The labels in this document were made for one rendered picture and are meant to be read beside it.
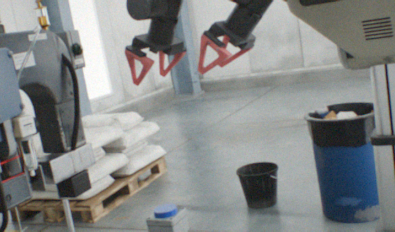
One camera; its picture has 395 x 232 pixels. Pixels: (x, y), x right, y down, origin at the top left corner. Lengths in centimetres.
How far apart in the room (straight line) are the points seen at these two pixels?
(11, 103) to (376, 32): 82
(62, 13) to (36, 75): 576
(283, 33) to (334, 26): 792
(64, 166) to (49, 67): 22
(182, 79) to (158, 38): 867
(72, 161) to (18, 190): 17
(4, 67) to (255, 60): 870
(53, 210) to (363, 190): 229
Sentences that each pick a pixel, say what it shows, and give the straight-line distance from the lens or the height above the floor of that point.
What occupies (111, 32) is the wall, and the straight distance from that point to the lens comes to 823.
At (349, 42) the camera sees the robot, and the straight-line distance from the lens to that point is 123.
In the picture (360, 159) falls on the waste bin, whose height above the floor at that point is 40.
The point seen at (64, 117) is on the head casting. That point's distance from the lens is 114.
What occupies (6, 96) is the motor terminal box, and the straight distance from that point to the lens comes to 69.
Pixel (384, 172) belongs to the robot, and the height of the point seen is 85.
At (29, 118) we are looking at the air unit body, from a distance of 98.
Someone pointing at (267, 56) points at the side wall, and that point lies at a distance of 924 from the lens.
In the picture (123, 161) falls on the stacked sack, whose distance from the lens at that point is 414.
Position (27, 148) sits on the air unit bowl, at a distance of 98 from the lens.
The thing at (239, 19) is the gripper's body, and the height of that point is 129.
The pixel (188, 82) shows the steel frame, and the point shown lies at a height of 26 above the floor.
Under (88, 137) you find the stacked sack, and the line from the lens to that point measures 386.
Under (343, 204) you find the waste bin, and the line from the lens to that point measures 311.
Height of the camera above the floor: 129
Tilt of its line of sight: 10 degrees down
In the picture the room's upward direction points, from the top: 10 degrees counter-clockwise
